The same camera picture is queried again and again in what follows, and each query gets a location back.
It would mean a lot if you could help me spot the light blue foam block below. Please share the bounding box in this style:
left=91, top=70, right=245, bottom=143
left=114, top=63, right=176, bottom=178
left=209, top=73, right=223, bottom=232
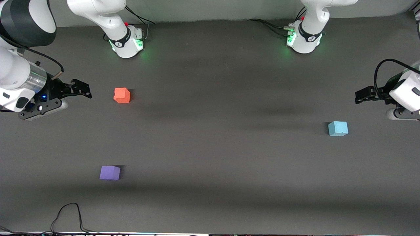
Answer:
left=328, top=121, right=349, bottom=137

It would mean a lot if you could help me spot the orange foam block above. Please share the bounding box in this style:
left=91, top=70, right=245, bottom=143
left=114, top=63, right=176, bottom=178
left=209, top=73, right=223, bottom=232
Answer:
left=114, top=88, right=131, bottom=104

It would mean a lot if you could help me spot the purple foam block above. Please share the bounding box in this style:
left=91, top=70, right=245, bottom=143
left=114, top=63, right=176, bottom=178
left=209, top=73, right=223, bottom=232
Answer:
left=99, top=166, right=121, bottom=181

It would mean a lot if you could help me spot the black right base cable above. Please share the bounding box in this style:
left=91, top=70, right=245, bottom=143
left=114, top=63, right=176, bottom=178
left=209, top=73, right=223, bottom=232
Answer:
left=125, top=10, right=146, bottom=25
left=125, top=5, right=155, bottom=25

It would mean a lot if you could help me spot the black looped table cable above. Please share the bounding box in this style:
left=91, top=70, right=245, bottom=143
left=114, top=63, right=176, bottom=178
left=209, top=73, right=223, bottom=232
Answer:
left=50, top=202, right=99, bottom=235

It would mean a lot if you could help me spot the black thin edge cable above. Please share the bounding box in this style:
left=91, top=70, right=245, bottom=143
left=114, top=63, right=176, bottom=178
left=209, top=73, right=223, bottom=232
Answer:
left=0, top=226, right=53, bottom=236

